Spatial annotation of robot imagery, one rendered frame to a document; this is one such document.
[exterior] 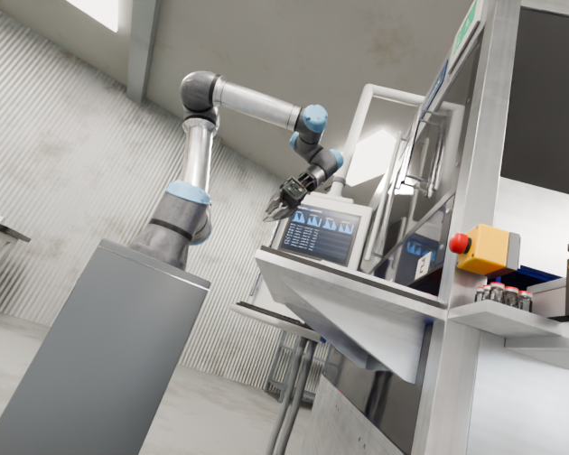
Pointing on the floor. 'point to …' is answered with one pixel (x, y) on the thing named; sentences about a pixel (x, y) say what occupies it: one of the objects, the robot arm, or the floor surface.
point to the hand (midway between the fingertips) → (265, 219)
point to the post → (463, 283)
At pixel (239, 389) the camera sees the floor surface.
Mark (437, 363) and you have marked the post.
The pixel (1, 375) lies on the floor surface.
